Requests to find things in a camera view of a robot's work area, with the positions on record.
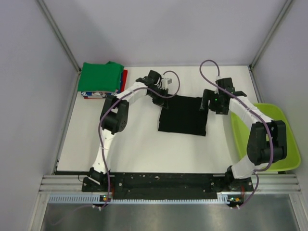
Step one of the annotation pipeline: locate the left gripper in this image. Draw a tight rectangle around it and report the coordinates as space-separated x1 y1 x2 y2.
148 87 168 109

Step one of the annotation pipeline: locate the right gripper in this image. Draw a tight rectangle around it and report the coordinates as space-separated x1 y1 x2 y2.
199 89 228 115

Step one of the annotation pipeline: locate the black t-shirt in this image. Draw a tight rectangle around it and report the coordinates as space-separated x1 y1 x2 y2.
158 95 208 136

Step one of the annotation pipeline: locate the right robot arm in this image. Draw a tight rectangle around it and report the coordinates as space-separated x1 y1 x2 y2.
200 76 287 191

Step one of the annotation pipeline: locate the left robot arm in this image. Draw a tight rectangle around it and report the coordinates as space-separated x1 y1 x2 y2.
88 70 172 191

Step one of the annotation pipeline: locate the lime green plastic bin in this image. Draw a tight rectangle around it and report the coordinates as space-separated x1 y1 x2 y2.
230 103 302 172

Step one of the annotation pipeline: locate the red folded t-shirt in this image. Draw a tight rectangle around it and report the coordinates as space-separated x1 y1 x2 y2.
83 69 128 100

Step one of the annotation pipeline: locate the green folded t-shirt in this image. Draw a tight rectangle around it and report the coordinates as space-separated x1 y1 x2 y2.
77 61 124 92

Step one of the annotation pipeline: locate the blue printed folded t-shirt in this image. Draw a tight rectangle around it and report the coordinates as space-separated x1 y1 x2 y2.
80 72 126 99

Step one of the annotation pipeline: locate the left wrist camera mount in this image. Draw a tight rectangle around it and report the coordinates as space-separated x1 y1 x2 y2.
158 77 172 90

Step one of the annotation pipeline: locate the right aluminium frame post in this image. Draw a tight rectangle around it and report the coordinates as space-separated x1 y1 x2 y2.
249 0 295 71

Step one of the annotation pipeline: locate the aluminium frame post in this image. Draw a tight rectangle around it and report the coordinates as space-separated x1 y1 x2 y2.
35 0 81 72
249 0 295 71

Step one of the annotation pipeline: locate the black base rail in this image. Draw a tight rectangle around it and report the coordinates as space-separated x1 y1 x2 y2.
82 172 253 199

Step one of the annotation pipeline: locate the left aluminium frame post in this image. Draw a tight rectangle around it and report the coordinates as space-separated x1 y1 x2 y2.
35 0 81 72

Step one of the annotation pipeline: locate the grey slotted cable duct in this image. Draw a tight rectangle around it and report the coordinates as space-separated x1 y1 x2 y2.
48 194 241 205

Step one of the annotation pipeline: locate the aluminium front frame rail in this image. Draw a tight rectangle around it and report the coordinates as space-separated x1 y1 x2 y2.
38 174 302 194

